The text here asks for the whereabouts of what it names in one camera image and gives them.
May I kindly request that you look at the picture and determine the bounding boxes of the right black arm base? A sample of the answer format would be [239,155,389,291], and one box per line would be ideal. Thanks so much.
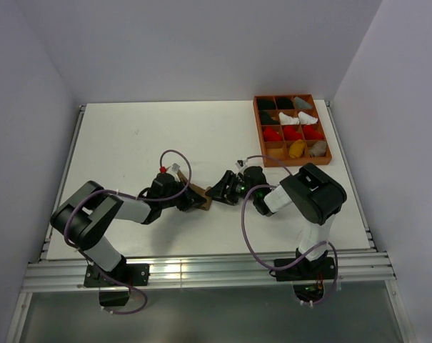
[269,257,338,303]

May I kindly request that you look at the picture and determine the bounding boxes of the red rolled sock left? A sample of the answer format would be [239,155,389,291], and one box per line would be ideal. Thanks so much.
[263,127,283,142]

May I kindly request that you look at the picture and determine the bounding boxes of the white rolled sock middle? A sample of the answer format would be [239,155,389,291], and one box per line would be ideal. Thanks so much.
[278,112,301,126]

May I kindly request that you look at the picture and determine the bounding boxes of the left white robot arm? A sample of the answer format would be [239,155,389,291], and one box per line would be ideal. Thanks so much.
[50,172,207,285]

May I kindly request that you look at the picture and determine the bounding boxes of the tan sock with red cuff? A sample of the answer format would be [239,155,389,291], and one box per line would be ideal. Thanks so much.
[309,141,328,158]

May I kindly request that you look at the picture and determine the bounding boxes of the mustard yellow striped sock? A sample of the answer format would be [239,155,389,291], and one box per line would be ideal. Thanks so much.
[288,139,306,159]

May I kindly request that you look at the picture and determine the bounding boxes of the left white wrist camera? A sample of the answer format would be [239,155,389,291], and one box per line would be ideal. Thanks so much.
[159,163,181,175]

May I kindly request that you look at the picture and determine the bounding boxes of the red rolled sock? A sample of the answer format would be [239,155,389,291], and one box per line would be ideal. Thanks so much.
[282,126,303,141]
[263,127,283,142]
[302,125,324,140]

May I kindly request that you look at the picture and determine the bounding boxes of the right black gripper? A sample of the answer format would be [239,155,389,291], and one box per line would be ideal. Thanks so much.
[206,170,257,206]

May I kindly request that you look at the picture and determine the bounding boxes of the white rolled sock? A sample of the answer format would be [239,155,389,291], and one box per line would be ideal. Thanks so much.
[298,111,318,125]
[278,112,301,126]

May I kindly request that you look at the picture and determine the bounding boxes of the white rolled sock right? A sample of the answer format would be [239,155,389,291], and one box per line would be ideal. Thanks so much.
[298,111,318,125]

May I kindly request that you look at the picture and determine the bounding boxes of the grey rolled sock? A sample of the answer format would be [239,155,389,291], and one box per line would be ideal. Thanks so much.
[294,96,313,109]

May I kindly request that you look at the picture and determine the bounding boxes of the orange compartment organizer box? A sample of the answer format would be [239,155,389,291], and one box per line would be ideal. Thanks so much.
[253,94,333,167]

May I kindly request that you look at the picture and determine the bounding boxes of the red rolled sock middle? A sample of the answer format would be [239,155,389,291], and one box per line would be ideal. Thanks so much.
[282,126,303,141]

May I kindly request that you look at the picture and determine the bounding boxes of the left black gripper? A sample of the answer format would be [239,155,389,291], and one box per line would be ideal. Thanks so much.
[160,178,206,212]

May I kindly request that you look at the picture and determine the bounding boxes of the red rolled sock right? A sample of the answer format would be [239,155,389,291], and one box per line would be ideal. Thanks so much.
[302,125,324,140]

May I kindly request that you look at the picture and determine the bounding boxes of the black rolled sock back-middle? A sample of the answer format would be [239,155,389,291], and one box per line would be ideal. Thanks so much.
[275,96,295,109]

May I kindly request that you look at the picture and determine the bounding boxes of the black rolled sock middle-left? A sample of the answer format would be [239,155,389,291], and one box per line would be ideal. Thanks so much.
[258,111,280,125]

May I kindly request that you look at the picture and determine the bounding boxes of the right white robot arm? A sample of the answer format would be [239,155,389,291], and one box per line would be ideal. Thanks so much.
[206,161,347,279]

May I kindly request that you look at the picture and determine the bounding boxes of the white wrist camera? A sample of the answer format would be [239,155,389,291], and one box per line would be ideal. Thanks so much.
[159,163,181,175]
[236,159,248,172]

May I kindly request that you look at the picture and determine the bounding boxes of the aluminium frame rail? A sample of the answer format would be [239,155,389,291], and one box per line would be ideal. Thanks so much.
[21,252,396,293]

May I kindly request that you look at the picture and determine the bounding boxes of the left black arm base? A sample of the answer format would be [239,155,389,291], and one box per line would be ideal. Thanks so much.
[83,264,150,314]

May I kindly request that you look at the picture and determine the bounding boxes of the black rolled sock back-left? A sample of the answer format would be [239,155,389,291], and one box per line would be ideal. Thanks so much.
[256,98,276,111]

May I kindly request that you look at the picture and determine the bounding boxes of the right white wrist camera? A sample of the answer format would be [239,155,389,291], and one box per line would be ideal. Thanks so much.
[236,159,248,172]

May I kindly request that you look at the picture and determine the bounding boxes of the brown sock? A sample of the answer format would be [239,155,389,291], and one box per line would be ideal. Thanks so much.
[177,171,212,211]

